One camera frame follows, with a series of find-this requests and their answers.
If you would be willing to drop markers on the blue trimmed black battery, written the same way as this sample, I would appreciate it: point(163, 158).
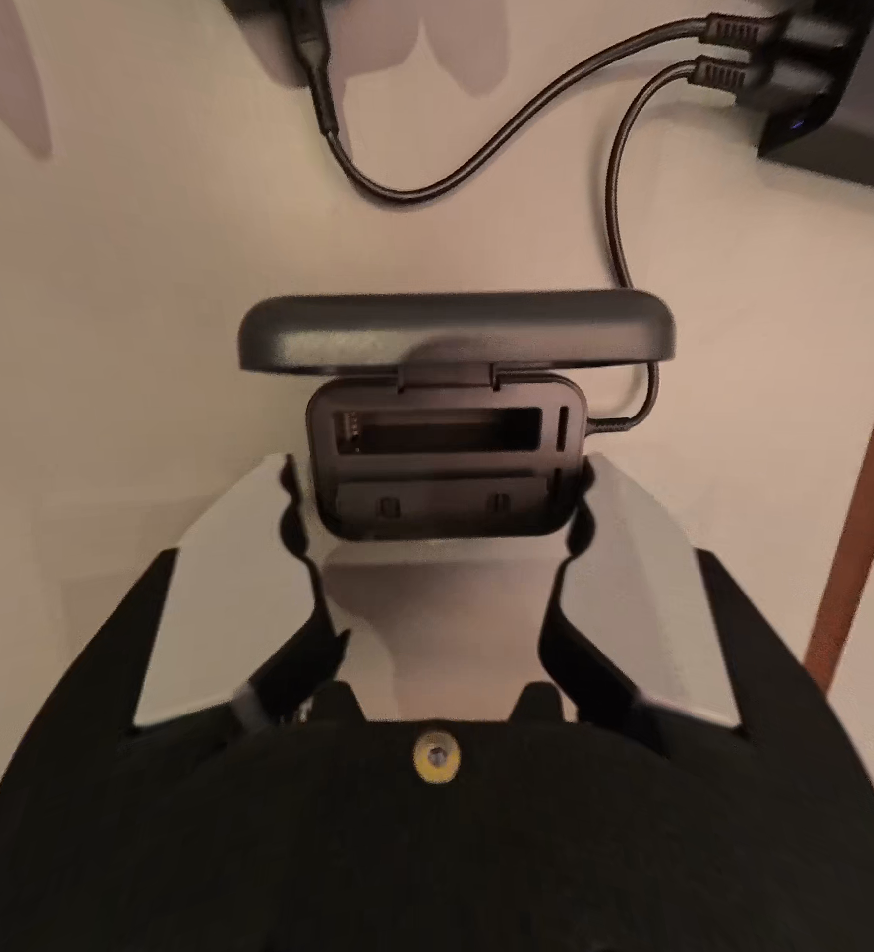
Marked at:
point(444, 509)

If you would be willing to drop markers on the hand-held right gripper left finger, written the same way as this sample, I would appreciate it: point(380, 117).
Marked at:
point(236, 595)

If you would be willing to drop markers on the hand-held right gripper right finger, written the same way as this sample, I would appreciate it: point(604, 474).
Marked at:
point(645, 602)

